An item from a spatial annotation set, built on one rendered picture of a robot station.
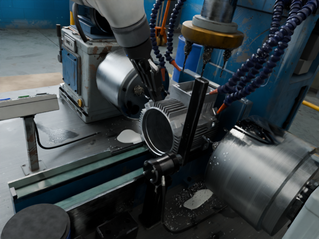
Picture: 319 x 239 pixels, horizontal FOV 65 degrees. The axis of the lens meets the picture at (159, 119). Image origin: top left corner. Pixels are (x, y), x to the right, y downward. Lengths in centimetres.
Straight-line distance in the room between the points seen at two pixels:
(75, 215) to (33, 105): 34
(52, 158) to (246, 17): 84
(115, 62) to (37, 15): 537
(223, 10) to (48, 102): 56
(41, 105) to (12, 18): 541
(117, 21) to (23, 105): 38
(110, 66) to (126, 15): 42
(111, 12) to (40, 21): 575
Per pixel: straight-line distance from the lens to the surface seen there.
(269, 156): 60
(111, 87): 94
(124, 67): 93
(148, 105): 78
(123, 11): 58
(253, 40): 92
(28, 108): 81
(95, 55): 106
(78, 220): 70
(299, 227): 57
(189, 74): 93
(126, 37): 62
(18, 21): 622
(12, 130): 118
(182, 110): 76
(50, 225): 28
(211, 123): 81
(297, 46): 86
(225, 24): 72
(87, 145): 106
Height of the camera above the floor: 144
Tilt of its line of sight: 30 degrees down
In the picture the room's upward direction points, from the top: 10 degrees clockwise
